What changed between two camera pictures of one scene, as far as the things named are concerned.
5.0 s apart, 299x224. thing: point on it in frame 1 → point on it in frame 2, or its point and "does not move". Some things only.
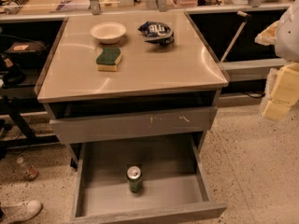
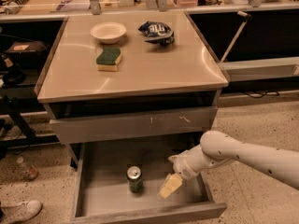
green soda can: x=135 y=179 does not move
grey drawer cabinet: x=128 y=76 does not move
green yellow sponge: x=107 y=61 does not move
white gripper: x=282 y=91 → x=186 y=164
